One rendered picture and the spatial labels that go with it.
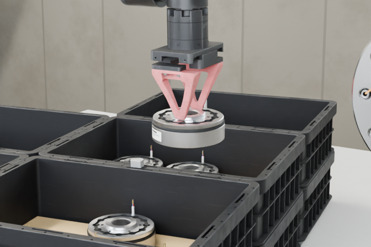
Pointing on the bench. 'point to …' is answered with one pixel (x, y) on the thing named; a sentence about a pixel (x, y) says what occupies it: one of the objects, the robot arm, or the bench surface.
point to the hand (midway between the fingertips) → (188, 109)
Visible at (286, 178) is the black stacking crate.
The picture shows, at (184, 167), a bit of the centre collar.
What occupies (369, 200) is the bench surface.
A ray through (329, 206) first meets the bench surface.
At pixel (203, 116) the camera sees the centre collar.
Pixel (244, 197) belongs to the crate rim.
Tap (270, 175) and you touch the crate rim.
